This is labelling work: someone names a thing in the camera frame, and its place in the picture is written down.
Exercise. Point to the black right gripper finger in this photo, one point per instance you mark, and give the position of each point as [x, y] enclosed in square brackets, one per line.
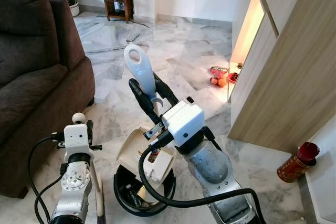
[165, 90]
[143, 98]

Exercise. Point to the black round waste bin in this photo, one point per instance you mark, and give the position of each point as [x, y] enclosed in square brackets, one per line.
[119, 190]

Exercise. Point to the red holder with oranges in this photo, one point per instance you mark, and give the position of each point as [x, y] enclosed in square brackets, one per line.
[219, 77]

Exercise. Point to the dark brown fabric sofa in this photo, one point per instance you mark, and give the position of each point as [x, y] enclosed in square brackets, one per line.
[31, 77]

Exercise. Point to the red round tin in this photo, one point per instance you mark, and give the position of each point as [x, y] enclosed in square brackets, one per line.
[294, 169]

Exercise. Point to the white round appliance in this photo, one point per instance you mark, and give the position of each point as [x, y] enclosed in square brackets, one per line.
[71, 8]

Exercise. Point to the light wooden cabinet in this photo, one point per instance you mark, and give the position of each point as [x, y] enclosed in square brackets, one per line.
[283, 77]

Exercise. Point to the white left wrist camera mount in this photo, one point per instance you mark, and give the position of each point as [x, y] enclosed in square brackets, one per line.
[76, 139]

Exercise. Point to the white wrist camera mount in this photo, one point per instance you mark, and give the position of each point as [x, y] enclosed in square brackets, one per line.
[76, 139]
[184, 121]

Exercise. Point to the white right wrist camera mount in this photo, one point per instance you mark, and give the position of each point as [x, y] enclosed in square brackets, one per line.
[184, 121]

